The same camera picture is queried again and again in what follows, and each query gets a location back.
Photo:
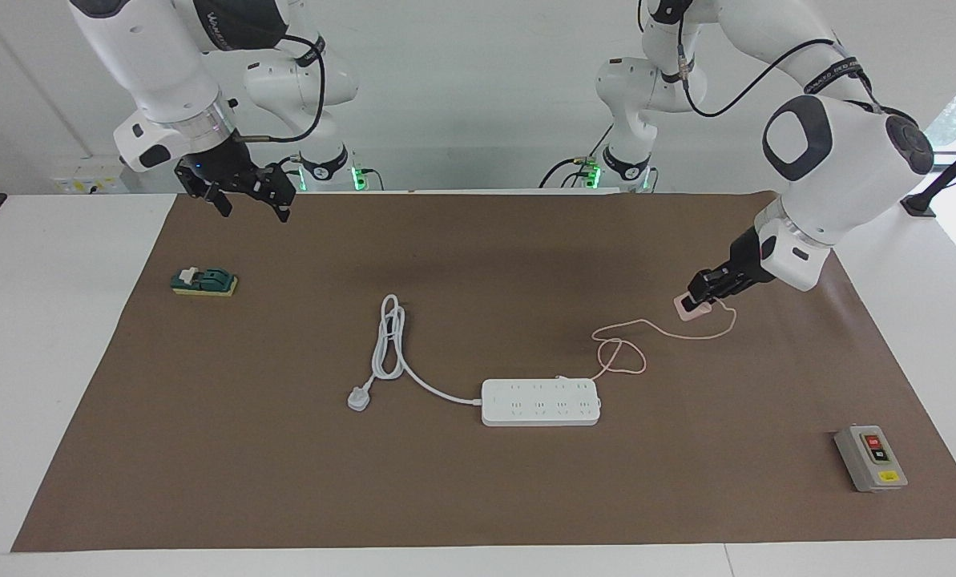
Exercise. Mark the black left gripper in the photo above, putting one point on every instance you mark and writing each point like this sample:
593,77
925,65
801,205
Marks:
746,260

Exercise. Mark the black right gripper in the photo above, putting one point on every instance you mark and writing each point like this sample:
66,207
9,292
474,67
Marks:
217,164

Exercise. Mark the pink charger adapter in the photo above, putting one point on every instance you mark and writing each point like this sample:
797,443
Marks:
690,311

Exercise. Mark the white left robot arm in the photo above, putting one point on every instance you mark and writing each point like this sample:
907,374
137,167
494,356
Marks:
838,176

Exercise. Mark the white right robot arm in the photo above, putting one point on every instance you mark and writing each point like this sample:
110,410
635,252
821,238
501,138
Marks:
157,72

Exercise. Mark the white power strip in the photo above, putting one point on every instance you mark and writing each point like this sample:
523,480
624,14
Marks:
542,405

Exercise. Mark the black stand with slanted pole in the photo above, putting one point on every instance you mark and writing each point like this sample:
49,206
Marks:
918,204

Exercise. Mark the brown table mat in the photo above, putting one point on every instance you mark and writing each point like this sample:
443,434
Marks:
478,497

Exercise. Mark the green knife switch yellow base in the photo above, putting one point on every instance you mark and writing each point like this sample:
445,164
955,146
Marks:
205,282

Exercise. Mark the white wall outlet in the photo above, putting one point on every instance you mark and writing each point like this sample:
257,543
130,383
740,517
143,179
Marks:
85,184

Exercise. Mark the grey on-off switch box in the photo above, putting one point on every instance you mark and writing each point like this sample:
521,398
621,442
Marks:
866,461

